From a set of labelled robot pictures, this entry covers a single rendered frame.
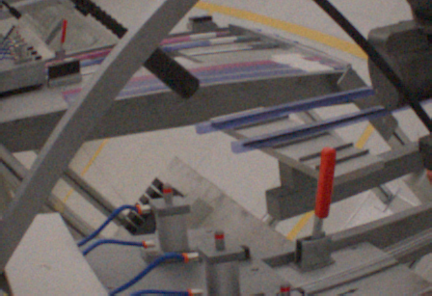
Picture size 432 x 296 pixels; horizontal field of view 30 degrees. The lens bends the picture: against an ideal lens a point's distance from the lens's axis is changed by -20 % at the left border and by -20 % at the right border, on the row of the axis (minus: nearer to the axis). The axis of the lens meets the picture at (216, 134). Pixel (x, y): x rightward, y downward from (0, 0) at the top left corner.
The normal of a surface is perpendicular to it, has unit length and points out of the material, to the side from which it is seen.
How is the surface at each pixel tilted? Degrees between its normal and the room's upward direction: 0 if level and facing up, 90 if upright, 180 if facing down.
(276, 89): 90
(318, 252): 90
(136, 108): 90
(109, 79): 90
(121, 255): 45
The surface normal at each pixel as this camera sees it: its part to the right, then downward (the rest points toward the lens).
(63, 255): -0.07, -0.97
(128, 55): 0.32, 0.21
